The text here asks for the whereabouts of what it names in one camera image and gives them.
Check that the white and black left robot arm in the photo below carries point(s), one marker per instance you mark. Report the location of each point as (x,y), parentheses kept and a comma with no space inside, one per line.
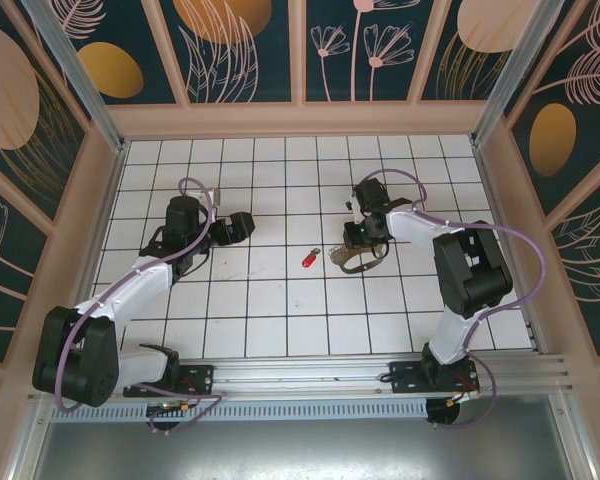
(130,287)

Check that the aluminium side rail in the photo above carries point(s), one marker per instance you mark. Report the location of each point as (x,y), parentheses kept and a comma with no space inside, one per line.
(510,240)

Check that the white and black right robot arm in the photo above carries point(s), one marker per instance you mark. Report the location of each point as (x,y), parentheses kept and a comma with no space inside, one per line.
(415,227)

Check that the aluminium frame post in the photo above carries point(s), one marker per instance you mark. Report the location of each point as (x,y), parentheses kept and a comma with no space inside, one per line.
(80,80)
(515,65)

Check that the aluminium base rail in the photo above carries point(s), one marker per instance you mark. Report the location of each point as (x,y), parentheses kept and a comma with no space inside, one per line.
(300,377)

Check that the red capped key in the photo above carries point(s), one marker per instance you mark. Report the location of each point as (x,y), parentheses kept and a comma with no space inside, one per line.
(307,261)

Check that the grey sheet metal panel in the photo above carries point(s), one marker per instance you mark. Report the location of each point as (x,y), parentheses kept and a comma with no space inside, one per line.
(300,450)

